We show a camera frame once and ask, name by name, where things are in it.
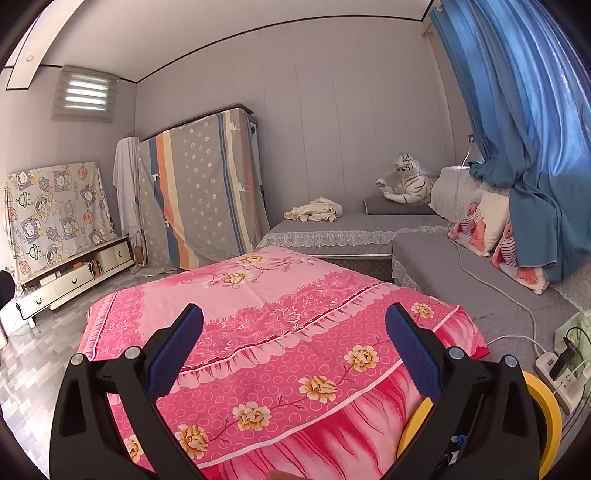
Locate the baby print pillow lower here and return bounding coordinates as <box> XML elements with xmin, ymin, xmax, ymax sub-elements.
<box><xmin>491</xmin><ymin>219</ymin><xmax>549</xmax><ymax>295</ymax></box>

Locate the pink floral blanket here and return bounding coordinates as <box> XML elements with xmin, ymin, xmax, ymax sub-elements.
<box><xmin>79</xmin><ymin>247</ymin><xmax>488</xmax><ymax>479</ymax></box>

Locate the grey lace covered pillow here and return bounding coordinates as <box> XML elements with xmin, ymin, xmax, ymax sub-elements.
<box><xmin>429</xmin><ymin>166</ymin><xmax>479</xmax><ymax>223</ymax></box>

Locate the black cable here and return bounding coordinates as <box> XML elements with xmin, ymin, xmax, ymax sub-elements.
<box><xmin>563</xmin><ymin>325</ymin><xmax>591</xmax><ymax>425</ymax></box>

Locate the white charging cable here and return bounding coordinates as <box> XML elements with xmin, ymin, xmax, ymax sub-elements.
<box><xmin>485</xmin><ymin>334</ymin><xmax>591</xmax><ymax>398</ymax></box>

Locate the white tiger plush toy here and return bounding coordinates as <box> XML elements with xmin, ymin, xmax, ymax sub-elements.
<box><xmin>375</xmin><ymin>153</ymin><xmax>434</xmax><ymax>206</ymax></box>

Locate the white power strip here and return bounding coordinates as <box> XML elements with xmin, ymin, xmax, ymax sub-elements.
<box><xmin>535</xmin><ymin>352</ymin><xmax>590</xmax><ymax>415</ymax></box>

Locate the beige crumpled cloth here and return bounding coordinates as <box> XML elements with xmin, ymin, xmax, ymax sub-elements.
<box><xmin>283</xmin><ymin>197</ymin><xmax>342</xmax><ymax>222</ymax></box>

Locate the yellow rimmed trash bin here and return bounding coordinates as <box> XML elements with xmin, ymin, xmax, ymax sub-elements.
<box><xmin>397</xmin><ymin>371</ymin><xmax>562</xmax><ymax>479</ymax></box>

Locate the window blind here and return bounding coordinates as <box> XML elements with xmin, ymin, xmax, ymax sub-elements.
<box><xmin>51</xmin><ymin>66</ymin><xmax>119</xmax><ymax>123</ymax></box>

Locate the black power adapter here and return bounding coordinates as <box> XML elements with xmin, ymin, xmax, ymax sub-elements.
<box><xmin>549</xmin><ymin>337</ymin><xmax>578</xmax><ymax>381</ymax></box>

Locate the striped grey covered furniture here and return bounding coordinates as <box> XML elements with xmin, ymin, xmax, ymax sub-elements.
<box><xmin>137</xmin><ymin>104</ymin><xmax>270</xmax><ymax>270</ymax></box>

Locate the white hanging cloth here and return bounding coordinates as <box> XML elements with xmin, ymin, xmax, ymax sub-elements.
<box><xmin>112</xmin><ymin>136</ymin><xmax>145</xmax><ymax>265</ymax></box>

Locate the cartoon print cloth cover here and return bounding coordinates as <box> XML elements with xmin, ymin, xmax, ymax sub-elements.
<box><xmin>5</xmin><ymin>162</ymin><xmax>117</xmax><ymax>283</ymax></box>

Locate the green printed cloth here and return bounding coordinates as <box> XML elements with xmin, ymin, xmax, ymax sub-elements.
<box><xmin>554</xmin><ymin>310</ymin><xmax>591</xmax><ymax>370</ymax></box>

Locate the beige power cord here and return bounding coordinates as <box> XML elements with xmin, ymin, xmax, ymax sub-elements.
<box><xmin>450</xmin><ymin>138</ymin><xmax>540</xmax><ymax>347</ymax></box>

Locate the baby print pillow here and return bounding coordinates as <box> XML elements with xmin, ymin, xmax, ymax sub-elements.
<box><xmin>448</xmin><ymin>189</ymin><xmax>509</xmax><ymax>257</ymax></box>
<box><xmin>491</xmin><ymin>219</ymin><xmax>549</xmax><ymax>295</ymax></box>

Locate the grey sofa near section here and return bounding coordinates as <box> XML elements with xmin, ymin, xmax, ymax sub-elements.
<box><xmin>393</xmin><ymin>233</ymin><xmax>578</xmax><ymax>372</ymax></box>

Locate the blue plastic bag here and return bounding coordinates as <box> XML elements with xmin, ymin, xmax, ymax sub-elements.
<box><xmin>446</xmin><ymin>435</ymin><xmax>467</xmax><ymax>465</ymax></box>

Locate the baby print pillow upper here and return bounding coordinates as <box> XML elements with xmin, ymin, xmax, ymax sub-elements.
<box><xmin>448</xmin><ymin>189</ymin><xmax>509</xmax><ymax>257</ymax></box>

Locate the grey sofa far section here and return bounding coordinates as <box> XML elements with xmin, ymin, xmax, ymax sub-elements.
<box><xmin>259</xmin><ymin>213</ymin><xmax>448</xmax><ymax>281</ymax></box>

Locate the grey sofa section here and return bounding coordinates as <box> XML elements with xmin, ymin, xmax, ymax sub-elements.
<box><xmin>393</xmin><ymin>233</ymin><xmax>578</xmax><ymax>372</ymax></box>
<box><xmin>259</xmin><ymin>213</ymin><xmax>448</xmax><ymax>281</ymax></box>

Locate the dark grey cushion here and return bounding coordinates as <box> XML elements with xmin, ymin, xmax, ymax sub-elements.
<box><xmin>363</xmin><ymin>195</ymin><xmax>434</xmax><ymax>215</ymax></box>

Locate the blue window curtain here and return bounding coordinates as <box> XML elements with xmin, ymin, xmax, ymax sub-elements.
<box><xmin>430</xmin><ymin>1</ymin><xmax>590</xmax><ymax>282</ymax></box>

